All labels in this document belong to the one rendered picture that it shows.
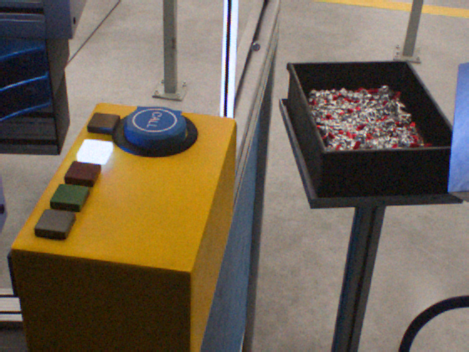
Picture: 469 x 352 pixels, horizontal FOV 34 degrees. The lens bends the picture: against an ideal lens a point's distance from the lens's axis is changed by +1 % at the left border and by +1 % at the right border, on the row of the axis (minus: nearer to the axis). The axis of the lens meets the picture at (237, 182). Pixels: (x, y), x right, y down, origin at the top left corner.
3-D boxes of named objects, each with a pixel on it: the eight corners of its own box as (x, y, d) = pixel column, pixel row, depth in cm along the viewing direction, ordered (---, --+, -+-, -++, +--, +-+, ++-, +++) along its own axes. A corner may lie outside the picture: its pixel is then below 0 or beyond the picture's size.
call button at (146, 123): (178, 161, 48) (178, 137, 47) (117, 153, 49) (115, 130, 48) (191, 127, 52) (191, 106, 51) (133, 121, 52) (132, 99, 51)
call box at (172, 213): (191, 402, 45) (193, 269, 39) (28, 378, 46) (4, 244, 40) (232, 232, 58) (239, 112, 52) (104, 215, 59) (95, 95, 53)
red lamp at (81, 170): (93, 188, 45) (93, 180, 44) (64, 184, 45) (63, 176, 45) (102, 171, 46) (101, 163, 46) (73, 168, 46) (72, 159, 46)
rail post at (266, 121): (250, 359, 174) (275, 44, 128) (233, 356, 174) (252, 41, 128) (253, 346, 177) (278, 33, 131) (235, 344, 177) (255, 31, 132)
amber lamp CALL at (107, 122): (114, 136, 49) (113, 128, 49) (86, 132, 50) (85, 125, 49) (121, 121, 51) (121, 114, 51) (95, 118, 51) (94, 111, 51)
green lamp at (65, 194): (80, 213, 43) (79, 204, 43) (49, 209, 43) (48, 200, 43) (90, 194, 44) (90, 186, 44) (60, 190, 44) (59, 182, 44)
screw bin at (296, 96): (456, 199, 90) (469, 148, 86) (315, 204, 88) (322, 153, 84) (400, 104, 107) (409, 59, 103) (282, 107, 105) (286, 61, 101)
